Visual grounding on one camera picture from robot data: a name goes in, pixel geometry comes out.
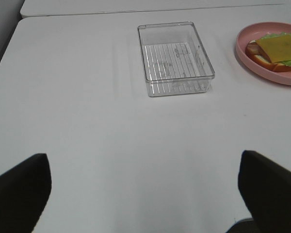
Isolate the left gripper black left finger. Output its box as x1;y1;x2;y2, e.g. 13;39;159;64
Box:
0;153;52;233

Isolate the pink round plate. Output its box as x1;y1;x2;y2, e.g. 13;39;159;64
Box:
235;22;291;86

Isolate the left clear plastic container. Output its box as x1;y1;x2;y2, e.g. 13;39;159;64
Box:
138;22;215;97

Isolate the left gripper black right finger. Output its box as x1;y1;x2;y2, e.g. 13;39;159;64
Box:
238;150;291;233

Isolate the bread slice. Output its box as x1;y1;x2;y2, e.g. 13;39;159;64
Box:
245;40;291;72

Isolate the yellow cheese slice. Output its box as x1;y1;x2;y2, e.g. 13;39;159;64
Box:
255;33;291;64

